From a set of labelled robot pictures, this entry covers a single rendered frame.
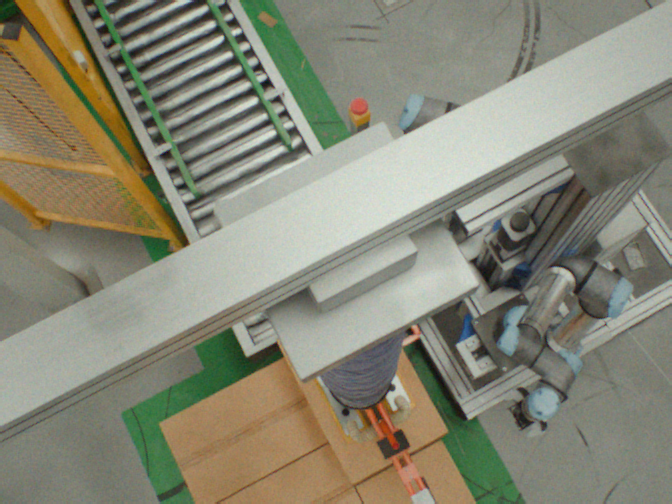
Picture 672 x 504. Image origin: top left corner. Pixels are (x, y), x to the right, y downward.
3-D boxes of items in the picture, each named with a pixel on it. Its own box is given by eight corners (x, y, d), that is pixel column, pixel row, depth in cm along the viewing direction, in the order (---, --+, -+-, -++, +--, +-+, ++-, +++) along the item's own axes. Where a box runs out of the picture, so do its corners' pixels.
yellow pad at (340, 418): (304, 361, 317) (303, 359, 313) (328, 348, 318) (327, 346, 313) (346, 444, 309) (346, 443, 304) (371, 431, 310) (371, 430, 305)
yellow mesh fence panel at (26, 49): (26, 227, 437) (-275, 6, 234) (31, 209, 439) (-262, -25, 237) (191, 255, 429) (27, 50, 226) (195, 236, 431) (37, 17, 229)
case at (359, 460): (286, 354, 359) (275, 338, 320) (370, 309, 362) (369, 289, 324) (353, 485, 344) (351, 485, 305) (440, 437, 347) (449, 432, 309)
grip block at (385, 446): (375, 440, 299) (375, 439, 293) (399, 427, 300) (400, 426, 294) (386, 462, 297) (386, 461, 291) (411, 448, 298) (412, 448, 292)
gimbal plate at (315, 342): (216, 216, 135) (210, 206, 130) (383, 131, 138) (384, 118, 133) (303, 385, 128) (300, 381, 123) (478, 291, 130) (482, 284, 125)
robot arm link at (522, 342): (566, 233, 256) (505, 330, 223) (598, 253, 254) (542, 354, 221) (549, 258, 264) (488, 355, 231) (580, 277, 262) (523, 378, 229)
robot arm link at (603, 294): (537, 329, 299) (599, 252, 252) (575, 353, 296) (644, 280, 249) (522, 354, 293) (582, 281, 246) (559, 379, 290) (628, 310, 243)
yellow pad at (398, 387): (349, 337, 319) (349, 335, 314) (373, 325, 320) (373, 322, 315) (392, 419, 311) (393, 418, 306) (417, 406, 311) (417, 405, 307)
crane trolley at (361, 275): (273, 226, 130) (265, 206, 121) (365, 178, 132) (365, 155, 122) (321, 317, 126) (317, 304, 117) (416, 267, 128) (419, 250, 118)
